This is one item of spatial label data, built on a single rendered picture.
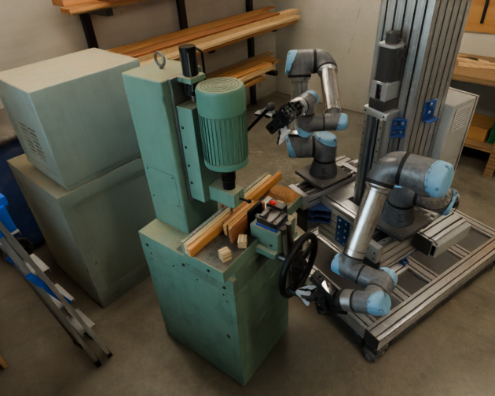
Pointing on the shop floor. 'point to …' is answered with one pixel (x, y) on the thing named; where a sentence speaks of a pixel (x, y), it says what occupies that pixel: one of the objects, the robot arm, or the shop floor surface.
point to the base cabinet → (221, 315)
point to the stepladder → (35, 271)
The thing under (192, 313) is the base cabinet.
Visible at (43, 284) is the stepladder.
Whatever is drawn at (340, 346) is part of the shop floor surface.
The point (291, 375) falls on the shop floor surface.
